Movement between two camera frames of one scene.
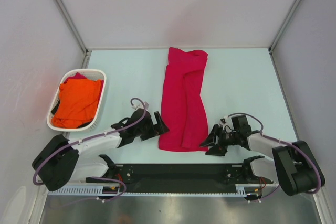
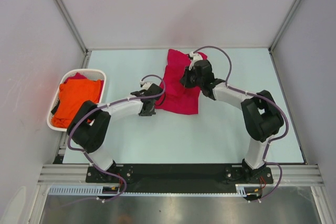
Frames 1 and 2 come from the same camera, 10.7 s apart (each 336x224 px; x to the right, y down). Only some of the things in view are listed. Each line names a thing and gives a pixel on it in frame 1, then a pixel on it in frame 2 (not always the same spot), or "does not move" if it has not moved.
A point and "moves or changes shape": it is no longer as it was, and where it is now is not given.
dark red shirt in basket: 77,76 does not move
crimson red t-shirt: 184,125 moves or changes shape
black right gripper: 219,150 -> 185,80
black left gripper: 158,129 -> 149,114
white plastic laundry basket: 91,74 does not move
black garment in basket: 53,110 does not move
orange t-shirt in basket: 78,102 does not move
